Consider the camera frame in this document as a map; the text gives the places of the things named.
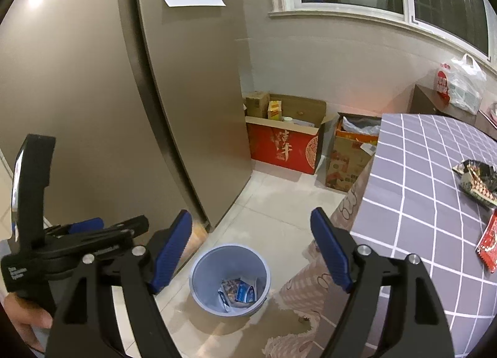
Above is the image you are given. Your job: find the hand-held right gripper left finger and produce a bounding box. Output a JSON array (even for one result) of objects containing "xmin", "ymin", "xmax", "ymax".
[{"xmin": 46, "ymin": 209, "xmax": 194, "ymax": 358}]

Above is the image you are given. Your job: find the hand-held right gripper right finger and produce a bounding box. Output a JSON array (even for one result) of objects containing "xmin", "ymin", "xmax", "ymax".
[{"xmin": 310, "ymin": 206, "xmax": 455, "ymax": 358}]

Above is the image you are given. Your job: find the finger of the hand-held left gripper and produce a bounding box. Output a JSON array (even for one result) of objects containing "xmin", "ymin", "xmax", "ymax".
[
  {"xmin": 43, "ymin": 217, "xmax": 105, "ymax": 240},
  {"xmin": 50, "ymin": 215, "xmax": 151, "ymax": 261}
]

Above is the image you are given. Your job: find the grey blue trash bin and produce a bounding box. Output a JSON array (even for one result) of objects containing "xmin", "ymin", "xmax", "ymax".
[{"xmin": 189, "ymin": 244, "xmax": 271, "ymax": 318}]

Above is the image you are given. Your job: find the red snack wrapper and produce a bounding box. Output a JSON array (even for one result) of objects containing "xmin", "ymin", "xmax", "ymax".
[{"xmin": 476, "ymin": 208, "xmax": 497, "ymax": 273}]

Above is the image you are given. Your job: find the person's left hand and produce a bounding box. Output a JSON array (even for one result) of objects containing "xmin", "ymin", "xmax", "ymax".
[{"xmin": 4, "ymin": 296, "xmax": 53, "ymax": 353}]

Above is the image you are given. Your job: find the brown snack wrapper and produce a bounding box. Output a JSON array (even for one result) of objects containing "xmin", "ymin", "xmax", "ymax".
[{"xmin": 221, "ymin": 279, "xmax": 239, "ymax": 305}]

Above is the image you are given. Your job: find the blue white snack wrapper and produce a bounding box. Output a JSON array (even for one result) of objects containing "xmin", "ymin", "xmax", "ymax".
[{"xmin": 235, "ymin": 278, "xmax": 258, "ymax": 304}]

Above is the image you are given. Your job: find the brown printed cardboard box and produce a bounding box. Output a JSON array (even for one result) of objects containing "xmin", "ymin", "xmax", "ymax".
[{"xmin": 325, "ymin": 112, "xmax": 383, "ymax": 192}]

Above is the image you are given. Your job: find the round table purple checked cloth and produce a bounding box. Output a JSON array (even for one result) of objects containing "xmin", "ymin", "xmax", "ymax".
[{"xmin": 349, "ymin": 112, "xmax": 497, "ymax": 358}]

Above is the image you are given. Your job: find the red cardboard box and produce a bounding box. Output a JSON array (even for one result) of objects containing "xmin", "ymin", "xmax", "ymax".
[{"xmin": 244, "ymin": 94, "xmax": 338, "ymax": 176}]

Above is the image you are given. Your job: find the beige refrigerator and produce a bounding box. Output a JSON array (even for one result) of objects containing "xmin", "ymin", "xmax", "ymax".
[{"xmin": 0, "ymin": 0, "xmax": 255, "ymax": 296}]

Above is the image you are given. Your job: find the grey plastic bag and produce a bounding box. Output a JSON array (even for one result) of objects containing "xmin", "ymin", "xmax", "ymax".
[{"xmin": 342, "ymin": 115, "xmax": 381, "ymax": 137}]

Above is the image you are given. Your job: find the dark snack wrapper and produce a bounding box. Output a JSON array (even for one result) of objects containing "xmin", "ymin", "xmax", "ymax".
[{"xmin": 452, "ymin": 158, "xmax": 497, "ymax": 209}]

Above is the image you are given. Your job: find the small brown carton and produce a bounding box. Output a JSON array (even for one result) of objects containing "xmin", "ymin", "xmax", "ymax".
[{"xmin": 245, "ymin": 91, "xmax": 271, "ymax": 120}]

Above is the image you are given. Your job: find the dark wooden cabinet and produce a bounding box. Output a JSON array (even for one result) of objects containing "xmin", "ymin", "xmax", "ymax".
[{"xmin": 408, "ymin": 84, "xmax": 497, "ymax": 141}]

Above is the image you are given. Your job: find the white plastic bag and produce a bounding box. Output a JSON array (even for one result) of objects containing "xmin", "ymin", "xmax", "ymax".
[{"xmin": 433, "ymin": 54, "xmax": 487, "ymax": 115}]

